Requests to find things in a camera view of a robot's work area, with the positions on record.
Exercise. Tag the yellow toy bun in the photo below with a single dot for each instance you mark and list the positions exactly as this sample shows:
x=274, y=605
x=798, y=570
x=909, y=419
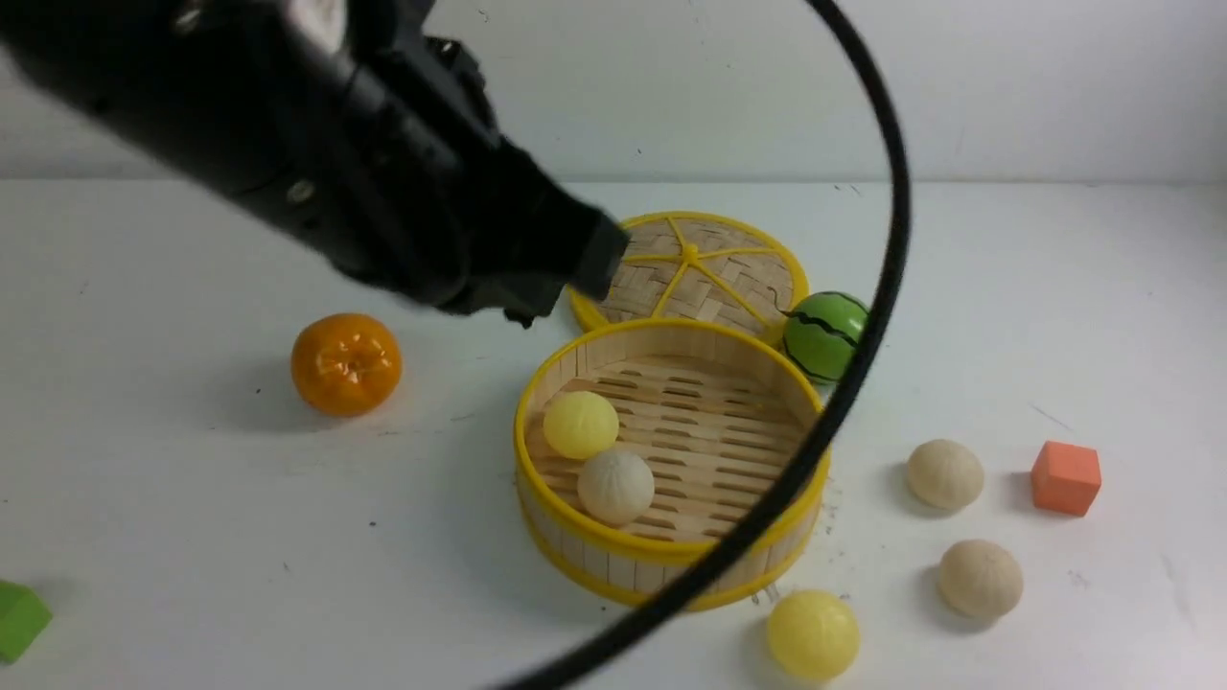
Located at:
x=580, y=424
x=813, y=635

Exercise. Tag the beige toy bun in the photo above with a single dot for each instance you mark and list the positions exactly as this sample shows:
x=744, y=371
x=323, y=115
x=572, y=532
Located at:
x=980, y=579
x=945, y=474
x=616, y=487

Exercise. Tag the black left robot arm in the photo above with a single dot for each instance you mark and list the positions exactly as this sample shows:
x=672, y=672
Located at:
x=339, y=123

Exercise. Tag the woven bamboo steamer lid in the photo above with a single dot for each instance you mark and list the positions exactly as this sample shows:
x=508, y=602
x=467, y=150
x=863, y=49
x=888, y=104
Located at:
x=703, y=267

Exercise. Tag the bamboo steamer tray yellow rim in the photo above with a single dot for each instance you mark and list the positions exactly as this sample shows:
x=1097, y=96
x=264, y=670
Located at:
x=716, y=415

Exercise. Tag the green toy watermelon ball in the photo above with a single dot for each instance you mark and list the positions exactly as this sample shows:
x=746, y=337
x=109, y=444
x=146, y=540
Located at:
x=821, y=333

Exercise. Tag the orange toy tangerine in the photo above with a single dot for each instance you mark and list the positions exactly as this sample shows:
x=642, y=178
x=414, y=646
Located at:
x=345, y=365

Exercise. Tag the orange foam cube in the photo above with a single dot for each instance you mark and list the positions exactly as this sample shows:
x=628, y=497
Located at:
x=1065, y=478

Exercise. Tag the green foam block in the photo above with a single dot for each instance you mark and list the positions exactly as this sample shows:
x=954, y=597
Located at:
x=24, y=616

